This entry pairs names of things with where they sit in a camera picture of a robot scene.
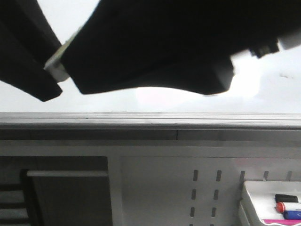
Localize black capped marker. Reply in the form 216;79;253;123
275;194;299;203

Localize white marker with taped magnet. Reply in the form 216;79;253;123
44;26;83;83

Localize grey whiteboard frame rail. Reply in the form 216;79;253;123
0;113;301;141

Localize pink item in tray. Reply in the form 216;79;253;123
262;219;301;226

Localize white plastic tray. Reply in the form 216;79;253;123
238;181;301;226

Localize white slotted pegboard panel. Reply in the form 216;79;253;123
110;156;301;226

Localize red capped marker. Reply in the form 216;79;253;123
276;202;301;213

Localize blue capped marker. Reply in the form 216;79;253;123
283;210;301;220

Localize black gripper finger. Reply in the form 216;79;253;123
61;0;301;95
0;0;62;102

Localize white whiteboard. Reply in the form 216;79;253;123
0;0;301;114

